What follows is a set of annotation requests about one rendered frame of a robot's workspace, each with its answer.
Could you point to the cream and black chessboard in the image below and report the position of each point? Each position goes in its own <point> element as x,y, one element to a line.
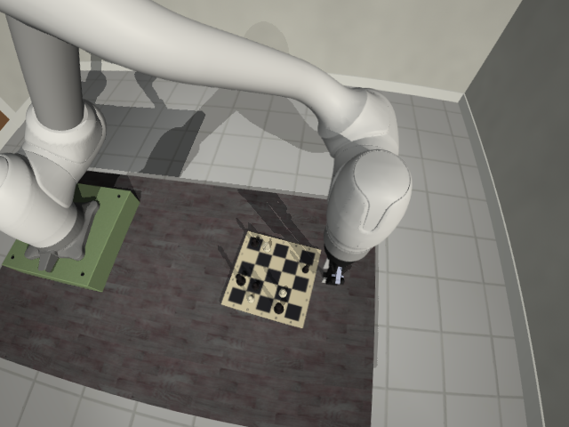
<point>279,268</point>

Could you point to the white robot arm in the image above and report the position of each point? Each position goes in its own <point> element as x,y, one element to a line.
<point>63,136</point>

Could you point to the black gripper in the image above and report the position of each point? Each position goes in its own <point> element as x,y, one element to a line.
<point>337,266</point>

